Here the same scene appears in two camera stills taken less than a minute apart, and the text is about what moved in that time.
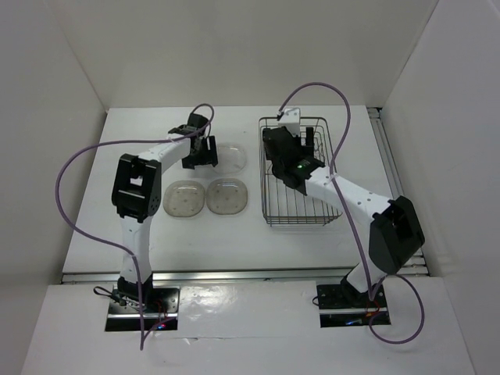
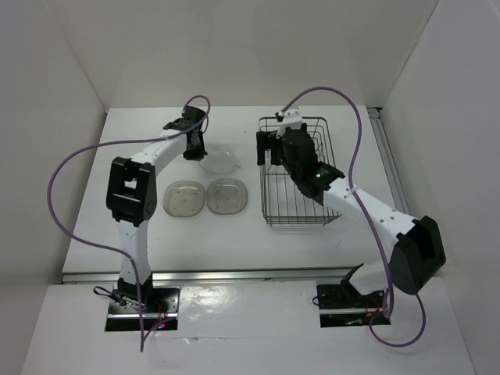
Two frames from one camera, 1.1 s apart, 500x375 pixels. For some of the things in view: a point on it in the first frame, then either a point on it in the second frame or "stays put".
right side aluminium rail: [418, 264] stays put
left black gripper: [188, 161] -> [198, 153]
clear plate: [183, 198] stays put
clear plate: [319, 148] stays put
